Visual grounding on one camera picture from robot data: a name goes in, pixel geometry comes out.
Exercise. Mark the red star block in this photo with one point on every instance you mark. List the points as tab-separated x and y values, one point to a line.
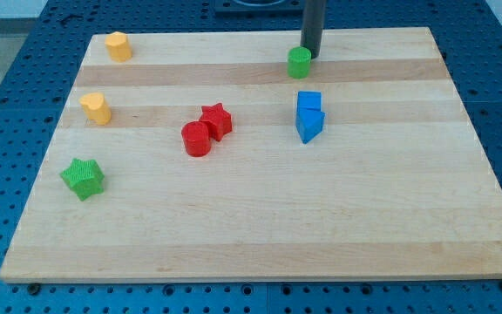
218	120

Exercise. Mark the yellow heart block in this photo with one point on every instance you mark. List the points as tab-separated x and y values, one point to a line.
96	108

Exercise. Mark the green star block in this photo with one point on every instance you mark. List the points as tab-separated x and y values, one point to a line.
84	178

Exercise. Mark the wooden board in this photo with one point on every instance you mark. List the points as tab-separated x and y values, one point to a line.
395	187

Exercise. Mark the red cylinder block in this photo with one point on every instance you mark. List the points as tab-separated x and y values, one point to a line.
196	138

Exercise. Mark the blue triangle block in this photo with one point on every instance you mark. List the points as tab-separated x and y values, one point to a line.
309	123

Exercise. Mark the blue cube block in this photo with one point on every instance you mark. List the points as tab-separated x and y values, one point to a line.
309	100

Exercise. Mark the green cylinder block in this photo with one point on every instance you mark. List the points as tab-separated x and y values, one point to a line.
298	62

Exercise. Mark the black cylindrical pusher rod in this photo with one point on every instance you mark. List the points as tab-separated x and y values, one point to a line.
313	17

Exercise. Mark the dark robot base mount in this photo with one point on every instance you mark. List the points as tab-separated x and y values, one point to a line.
256	7

